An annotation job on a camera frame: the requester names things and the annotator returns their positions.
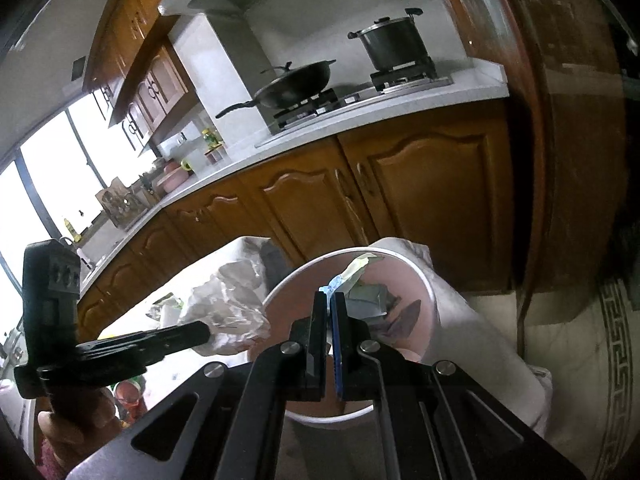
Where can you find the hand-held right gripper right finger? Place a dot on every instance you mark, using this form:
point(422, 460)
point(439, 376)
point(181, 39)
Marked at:
point(336, 350)

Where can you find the pink lidded container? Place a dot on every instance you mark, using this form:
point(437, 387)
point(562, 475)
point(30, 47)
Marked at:
point(172, 177)

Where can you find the green yellow snack packet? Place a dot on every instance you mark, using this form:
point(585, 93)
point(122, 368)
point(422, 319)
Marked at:
point(167, 307)

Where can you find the green sponge block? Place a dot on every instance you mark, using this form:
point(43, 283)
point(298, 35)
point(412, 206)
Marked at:
point(370, 300)

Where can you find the wooden wall cabinets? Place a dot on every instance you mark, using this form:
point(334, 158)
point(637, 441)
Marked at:
point(150, 85)

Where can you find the gas stove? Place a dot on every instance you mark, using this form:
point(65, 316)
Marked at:
point(350, 100)

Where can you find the black wok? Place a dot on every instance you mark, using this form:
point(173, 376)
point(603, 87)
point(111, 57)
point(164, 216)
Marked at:
point(295, 85)

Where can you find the person's left hand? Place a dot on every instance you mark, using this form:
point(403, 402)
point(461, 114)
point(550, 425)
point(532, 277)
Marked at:
point(95, 415)

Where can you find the white paper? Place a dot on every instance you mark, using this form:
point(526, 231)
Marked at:
point(225, 300)

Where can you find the white round bin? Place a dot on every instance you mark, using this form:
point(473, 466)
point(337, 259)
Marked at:
point(297, 287)

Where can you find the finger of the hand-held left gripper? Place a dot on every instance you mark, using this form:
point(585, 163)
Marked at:
point(150, 347)

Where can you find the wooden base cabinet door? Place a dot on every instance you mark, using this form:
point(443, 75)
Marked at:
point(425, 185)
point(215, 230)
point(300, 205)
point(160, 255)

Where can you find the yellow bottle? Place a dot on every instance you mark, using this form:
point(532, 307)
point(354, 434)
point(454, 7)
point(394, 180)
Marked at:
point(71, 230)

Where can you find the purple wrapper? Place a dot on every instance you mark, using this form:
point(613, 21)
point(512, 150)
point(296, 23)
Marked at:
point(402, 320)

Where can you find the white floral tablecloth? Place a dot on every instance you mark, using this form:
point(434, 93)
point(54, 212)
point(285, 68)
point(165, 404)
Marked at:
point(235, 252)

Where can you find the pink and green packet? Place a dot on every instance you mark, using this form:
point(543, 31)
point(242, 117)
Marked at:
point(130, 395)

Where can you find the kitchen window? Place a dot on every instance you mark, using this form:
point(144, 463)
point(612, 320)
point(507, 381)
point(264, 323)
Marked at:
point(50, 170)

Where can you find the pale green plastic wrapper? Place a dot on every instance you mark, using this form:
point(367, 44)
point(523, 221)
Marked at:
point(357, 266)

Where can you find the wooden framed glass door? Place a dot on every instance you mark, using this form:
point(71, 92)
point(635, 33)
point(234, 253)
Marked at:
point(575, 110)

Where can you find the white kitchen countertop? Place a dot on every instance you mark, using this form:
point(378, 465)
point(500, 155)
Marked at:
point(470, 87)

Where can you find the small green object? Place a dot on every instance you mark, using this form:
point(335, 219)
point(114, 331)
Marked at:
point(186, 164)

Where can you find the green capped bottle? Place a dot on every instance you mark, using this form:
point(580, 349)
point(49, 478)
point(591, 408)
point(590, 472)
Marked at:
point(211, 139)

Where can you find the dark cooking pot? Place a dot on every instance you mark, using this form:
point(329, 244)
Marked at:
point(395, 42)

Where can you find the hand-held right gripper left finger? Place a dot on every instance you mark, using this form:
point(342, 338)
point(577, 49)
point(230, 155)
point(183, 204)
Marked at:
point(320, 340)

